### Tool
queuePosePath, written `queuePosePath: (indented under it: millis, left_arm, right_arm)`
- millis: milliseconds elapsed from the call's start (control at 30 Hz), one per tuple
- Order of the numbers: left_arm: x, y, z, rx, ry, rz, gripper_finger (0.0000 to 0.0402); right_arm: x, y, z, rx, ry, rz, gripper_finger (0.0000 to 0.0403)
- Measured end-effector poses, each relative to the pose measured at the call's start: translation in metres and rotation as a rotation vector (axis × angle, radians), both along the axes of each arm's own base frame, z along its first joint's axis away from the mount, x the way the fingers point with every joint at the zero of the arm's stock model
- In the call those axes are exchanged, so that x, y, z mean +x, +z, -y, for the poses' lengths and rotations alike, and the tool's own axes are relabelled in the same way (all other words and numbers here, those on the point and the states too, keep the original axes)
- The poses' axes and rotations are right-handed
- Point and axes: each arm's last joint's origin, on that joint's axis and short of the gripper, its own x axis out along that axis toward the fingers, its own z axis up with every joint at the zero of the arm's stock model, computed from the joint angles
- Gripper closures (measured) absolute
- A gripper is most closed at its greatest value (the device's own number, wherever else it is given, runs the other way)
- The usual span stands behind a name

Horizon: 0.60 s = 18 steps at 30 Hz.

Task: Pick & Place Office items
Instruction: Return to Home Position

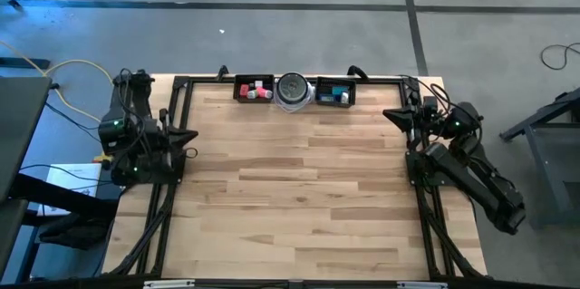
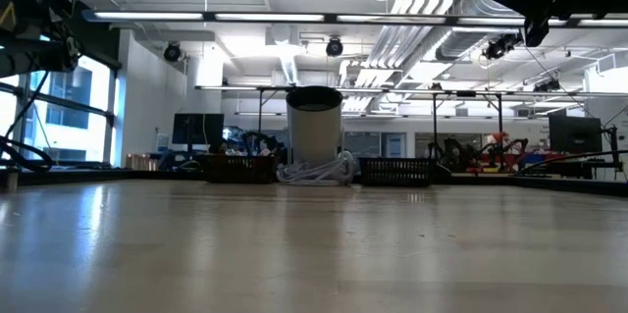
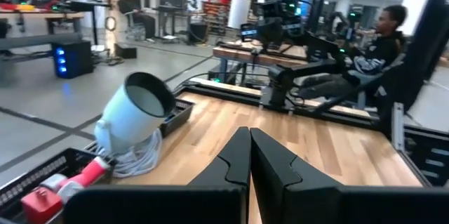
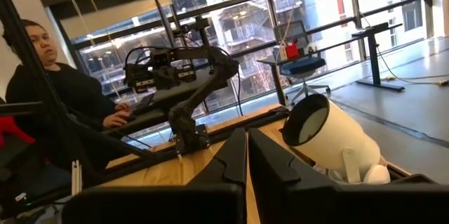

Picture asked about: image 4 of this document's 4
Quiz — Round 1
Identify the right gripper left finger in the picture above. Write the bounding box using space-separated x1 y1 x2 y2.
62 128 248 224

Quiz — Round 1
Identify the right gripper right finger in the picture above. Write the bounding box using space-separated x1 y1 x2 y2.
248 128 449 224

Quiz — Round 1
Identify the blue office chair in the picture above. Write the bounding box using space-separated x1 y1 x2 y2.
275 20 333 106

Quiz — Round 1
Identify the person's hand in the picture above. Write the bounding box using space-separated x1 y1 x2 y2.
102 103 133 129

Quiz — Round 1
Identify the white cylindrical air purifier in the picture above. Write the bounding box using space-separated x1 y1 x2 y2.
281 93 391 185

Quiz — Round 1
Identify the beige window blind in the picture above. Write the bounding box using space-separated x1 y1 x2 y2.
60 0 173 41

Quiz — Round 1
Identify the person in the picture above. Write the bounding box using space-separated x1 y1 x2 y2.
1 19 133 140

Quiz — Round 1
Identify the large glass window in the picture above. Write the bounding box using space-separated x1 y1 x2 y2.
69 0 433 114

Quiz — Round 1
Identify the red desk box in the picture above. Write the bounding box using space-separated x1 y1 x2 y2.
285 43 300 60

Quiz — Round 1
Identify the red plastic seat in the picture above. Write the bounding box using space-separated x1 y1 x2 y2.
0 115 36 148

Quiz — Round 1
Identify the black standing desk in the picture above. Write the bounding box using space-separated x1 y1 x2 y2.
257 22 407 107

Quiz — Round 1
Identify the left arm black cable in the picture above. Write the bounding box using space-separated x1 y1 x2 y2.
124 45 169 69

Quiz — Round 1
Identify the yellow extension cable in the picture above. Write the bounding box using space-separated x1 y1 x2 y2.
384 72 449 87

